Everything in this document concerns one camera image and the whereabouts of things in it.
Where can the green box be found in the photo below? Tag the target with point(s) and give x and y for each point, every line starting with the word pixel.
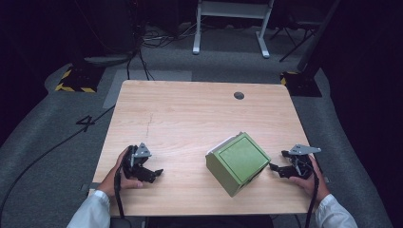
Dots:
pixel 237 163

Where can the black tripod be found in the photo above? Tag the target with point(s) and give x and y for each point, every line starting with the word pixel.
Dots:
pixel 294 38

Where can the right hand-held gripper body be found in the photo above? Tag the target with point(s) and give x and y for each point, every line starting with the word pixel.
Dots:
pixel 301 160

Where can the grey metal stand pole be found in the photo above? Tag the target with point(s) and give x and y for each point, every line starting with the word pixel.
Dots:
pixel 316 34

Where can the white desk frame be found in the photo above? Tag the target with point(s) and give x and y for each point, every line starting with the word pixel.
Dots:
pixel 233 12

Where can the person's left hand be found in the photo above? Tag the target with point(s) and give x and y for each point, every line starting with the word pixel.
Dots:
pixel 111 180

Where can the person's right hand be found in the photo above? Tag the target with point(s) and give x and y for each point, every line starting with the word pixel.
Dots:
pixel 312 183

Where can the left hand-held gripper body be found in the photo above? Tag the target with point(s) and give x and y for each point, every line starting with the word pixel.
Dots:
pixel 136 161

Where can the black yellow striped stand base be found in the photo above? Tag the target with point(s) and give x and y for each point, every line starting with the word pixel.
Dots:
pixel 299 83
pixel 79 80

